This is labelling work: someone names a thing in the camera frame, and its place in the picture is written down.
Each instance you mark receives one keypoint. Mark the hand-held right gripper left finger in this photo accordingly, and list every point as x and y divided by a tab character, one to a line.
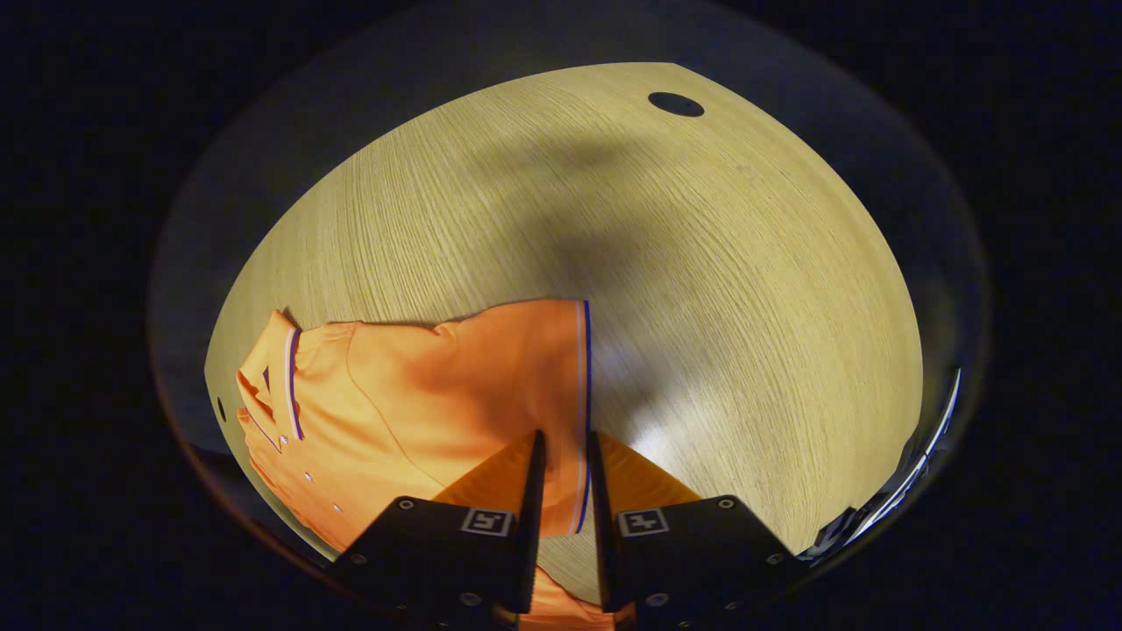
529	535

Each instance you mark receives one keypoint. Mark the orange T-shirt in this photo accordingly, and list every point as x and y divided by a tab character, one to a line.
394	403

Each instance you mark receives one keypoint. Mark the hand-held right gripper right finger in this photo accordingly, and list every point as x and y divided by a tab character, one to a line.
603	535

